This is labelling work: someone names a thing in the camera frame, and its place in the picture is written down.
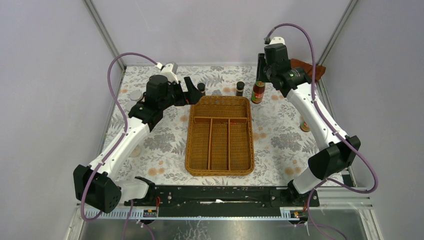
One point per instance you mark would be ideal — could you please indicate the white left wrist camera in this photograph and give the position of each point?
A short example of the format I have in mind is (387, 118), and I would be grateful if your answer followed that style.
(169, 71)

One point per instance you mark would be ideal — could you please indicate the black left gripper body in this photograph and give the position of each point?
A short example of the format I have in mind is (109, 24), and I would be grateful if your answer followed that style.
(175, 96)

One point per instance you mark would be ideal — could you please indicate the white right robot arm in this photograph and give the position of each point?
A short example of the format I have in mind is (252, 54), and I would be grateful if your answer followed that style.
(334, 144)

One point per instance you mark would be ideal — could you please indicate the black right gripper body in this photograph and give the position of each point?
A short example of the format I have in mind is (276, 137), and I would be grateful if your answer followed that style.
(268, 72)

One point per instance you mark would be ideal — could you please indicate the silver-lid salt jar far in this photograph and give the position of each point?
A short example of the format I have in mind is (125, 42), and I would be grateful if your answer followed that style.
(136, 95)

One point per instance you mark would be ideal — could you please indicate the black-cap pale spice jar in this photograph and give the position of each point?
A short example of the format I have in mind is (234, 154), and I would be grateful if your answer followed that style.
(135, 152)

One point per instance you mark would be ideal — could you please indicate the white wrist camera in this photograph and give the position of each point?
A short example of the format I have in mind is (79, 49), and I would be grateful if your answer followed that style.
(169, 71)
(274, 40)

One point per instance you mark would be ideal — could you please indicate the red sauce bottle yellow cap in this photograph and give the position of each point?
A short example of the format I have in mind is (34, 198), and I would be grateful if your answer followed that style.
(258, 92)

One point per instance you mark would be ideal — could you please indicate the brown wicker basket tray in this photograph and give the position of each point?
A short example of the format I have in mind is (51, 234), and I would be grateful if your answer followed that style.
(220, 137)

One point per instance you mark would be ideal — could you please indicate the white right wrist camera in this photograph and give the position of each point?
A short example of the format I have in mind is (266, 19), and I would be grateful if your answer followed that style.
(274, 40)

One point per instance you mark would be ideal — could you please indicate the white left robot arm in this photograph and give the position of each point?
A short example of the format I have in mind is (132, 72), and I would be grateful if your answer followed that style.
(96, 184)

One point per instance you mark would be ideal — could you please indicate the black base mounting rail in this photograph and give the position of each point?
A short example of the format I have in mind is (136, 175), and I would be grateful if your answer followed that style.
(213, 201)

